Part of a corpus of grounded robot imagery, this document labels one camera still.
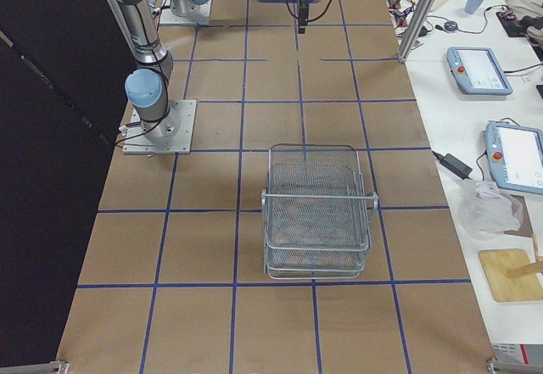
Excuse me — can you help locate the black power adapter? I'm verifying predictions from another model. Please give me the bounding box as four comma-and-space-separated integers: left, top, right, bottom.
434, 152, 473, 180

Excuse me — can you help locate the aluminium frame post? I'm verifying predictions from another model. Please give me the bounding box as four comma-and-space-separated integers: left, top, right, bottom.
397, 0, 435, 63

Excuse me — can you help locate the blue teach pendant, near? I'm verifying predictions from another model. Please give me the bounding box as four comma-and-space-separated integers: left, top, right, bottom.
484, 121, 542, 195

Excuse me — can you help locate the wooden board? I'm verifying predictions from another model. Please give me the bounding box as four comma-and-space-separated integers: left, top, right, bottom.
479, 248, 542, 303

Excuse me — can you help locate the silver wire mesh shelf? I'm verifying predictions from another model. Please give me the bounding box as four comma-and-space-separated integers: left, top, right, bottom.
261, 143, 378, 280

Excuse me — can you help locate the blue teach pendant,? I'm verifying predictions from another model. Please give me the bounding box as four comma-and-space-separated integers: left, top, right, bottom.
484, 121, 542, 195
446, 47, 513, 96

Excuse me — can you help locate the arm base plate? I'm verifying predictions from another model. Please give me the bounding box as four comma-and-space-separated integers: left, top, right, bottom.
121, 100, 198, 155
159, 0, 212, 26

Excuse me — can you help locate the blue teach pendant, far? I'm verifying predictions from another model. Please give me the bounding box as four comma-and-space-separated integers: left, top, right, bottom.
446, 47, 513, 96

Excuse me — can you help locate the clear plastic bag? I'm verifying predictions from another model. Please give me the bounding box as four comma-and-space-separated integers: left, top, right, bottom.
458, 180, 523, 234

